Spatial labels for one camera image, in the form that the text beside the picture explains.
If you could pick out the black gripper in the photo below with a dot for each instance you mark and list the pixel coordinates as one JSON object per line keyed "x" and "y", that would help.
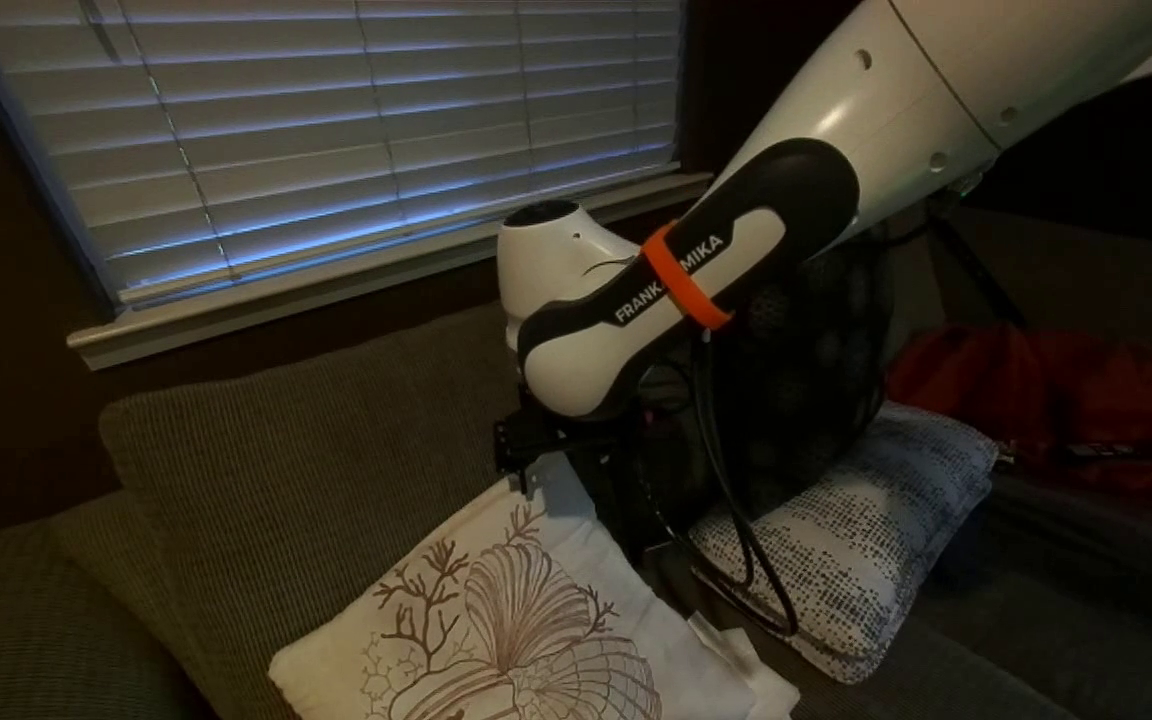
{"x": 643, "y": 462}

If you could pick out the white seashell print pillow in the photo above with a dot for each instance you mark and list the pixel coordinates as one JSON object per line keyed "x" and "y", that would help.
{"x": 468, "y": 627}

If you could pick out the blue grey knit pillow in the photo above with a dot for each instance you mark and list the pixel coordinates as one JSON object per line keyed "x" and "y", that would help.
{"x": 869, "y": 535}

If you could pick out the black tripod leg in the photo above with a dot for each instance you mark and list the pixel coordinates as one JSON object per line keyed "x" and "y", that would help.
{"x": 976, "y": 272}

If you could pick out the white window blinds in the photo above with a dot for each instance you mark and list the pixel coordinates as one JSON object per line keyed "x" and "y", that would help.
{"x": 336, "y": 120}

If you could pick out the black dotted pillow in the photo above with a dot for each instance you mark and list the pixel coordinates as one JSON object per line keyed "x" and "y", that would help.
{"x": 800, "y": 387}

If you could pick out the large couch back cushion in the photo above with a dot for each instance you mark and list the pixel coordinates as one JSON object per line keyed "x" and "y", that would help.
{"x": 283, "y": 507}

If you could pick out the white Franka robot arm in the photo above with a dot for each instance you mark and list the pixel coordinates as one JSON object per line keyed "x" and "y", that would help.
{"x": 897, "y": 104}

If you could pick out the olive grey fabric couch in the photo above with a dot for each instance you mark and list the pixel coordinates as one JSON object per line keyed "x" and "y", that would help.
{"x": 283, "y": 507}

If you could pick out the red blanket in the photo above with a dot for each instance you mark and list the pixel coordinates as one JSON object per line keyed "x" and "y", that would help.
{"x": 1059, "y": 387}

